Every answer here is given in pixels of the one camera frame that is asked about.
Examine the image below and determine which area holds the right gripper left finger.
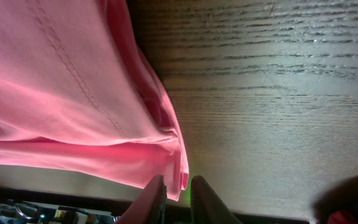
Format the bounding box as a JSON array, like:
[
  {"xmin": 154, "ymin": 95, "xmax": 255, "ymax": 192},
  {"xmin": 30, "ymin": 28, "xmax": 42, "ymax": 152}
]
[{"xmin": 116, "ymin": 175, "xmax": 167, "ymax": 224}]

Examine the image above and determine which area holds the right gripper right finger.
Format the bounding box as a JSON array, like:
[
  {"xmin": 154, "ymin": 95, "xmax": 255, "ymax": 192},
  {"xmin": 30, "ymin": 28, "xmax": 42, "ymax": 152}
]
[{"xmin": 191, "ymin": 175, "xmax": 242, "ymax": 224}]

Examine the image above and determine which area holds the salmon pink t-shirt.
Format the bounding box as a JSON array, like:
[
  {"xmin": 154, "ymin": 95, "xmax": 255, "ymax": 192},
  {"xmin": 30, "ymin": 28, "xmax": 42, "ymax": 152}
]
[{"xmin": 0, "ymin": 0, "xmax": 189, "ymax": 200}]

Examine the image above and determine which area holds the red orange garment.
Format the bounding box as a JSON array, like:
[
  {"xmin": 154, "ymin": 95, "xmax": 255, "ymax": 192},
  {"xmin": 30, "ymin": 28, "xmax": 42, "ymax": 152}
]
[{"xmin": 316, "ymin": 210, "xmax": 358, "ymax": 224}]

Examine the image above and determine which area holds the navy blue garment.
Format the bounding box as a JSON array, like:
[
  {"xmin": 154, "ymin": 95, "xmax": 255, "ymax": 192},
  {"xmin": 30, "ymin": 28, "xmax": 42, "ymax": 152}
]
[{"xmin": 312, "ymin": 176, "xmax": 358, "ymax": 223}]

